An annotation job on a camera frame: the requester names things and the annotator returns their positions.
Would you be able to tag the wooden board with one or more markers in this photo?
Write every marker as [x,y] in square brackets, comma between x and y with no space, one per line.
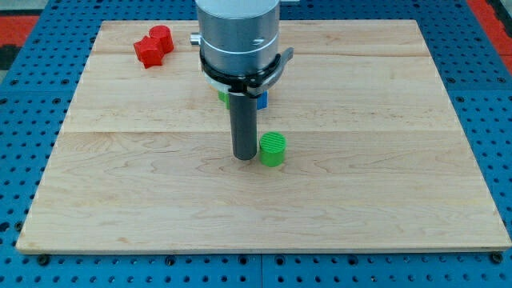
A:
[376,160]

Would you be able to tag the red star block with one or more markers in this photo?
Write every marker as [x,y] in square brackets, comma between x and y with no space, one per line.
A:
[149,51]

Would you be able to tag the blue block behind rod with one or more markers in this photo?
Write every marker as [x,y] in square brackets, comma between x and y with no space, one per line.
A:
[262,101]

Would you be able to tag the red cylinder block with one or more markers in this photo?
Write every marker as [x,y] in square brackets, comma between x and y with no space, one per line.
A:
[163,34]

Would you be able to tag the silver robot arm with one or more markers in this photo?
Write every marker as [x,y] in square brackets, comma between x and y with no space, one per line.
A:
[239,38]

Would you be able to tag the green block behind rod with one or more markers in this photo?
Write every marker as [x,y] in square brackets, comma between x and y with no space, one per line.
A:
[225,98]

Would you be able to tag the green cylinder block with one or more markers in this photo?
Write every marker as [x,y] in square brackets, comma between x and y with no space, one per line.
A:
[272,149]

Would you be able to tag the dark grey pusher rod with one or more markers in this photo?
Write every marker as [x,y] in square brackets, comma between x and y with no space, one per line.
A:
[243,124]

